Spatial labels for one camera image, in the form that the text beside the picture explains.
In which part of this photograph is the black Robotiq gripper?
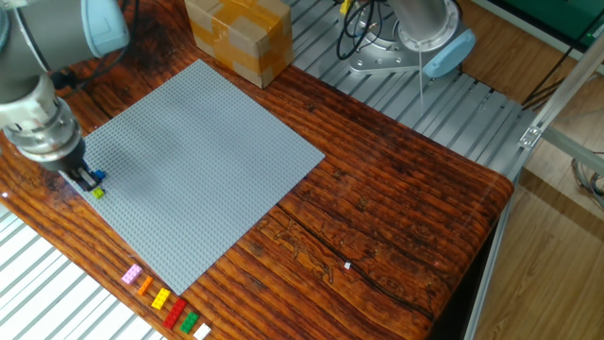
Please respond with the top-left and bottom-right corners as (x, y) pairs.
(40, 137), (104, 193)

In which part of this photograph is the pink Lego brick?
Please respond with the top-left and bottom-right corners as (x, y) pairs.
(121, 263), (143, 285)

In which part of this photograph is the grey Lego baseplate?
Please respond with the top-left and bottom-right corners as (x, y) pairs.
(59, 59), (327, 297)

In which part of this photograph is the thin orange Lego brick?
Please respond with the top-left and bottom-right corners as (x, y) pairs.
(136, 275), (155, 297)

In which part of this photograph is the yellow Lego brick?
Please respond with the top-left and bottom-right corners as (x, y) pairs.
(150, 287), (172, 311)

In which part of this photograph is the long red Lego brick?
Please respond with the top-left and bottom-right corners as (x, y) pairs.
(161, 297), (189, 331)

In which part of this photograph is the green Lego brick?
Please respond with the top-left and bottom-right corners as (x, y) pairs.
(179, 311), (201, 335)

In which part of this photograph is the taped cardboard box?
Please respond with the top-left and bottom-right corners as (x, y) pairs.
(183, 0), (294, 90)

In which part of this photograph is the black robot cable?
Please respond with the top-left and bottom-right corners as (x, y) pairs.
(336, 0), (394, 61)
(49, 0), (142, 95)

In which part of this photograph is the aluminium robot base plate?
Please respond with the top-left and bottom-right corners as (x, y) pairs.
(347, 23), (426, 75)

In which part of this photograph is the aluminium frame beam with bracket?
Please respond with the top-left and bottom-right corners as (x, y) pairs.
(518, 32), (604, 151)

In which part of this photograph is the grey cable coil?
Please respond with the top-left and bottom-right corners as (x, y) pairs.
(570, 150), (604, 212)

